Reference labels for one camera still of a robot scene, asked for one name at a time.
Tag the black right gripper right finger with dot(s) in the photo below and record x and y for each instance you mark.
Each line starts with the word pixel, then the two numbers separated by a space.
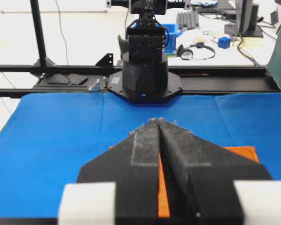
pixel 259 195

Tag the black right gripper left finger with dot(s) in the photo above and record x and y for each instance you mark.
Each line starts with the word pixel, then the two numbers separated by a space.
pixel 119 187

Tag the orange towel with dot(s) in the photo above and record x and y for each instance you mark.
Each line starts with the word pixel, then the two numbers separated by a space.
pixel 163 194

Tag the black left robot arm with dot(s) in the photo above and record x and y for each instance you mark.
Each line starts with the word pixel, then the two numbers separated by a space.
pixel 144 58

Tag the blue table cloth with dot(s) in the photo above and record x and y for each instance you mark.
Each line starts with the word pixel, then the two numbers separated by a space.
pixel 50 136

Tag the black headphones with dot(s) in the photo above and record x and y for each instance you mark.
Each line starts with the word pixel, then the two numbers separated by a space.
pixel 198 51

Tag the small blue cube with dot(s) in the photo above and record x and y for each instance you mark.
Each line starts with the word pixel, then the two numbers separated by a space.
pixel 224 42

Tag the blue plastic box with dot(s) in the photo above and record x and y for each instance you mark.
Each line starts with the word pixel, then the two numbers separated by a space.
pixel 172 33

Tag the black keyboard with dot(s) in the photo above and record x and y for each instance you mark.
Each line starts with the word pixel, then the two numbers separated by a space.
pixel 187 20

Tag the computer monitor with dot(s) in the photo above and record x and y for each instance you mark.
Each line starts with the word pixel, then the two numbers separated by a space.
pixel 246 19

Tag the black aluminium frame rail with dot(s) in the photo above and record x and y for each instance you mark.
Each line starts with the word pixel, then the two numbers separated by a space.
pixel 181 81

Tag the black vertical frame post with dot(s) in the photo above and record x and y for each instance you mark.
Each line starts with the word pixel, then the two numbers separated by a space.
pixel 44 61

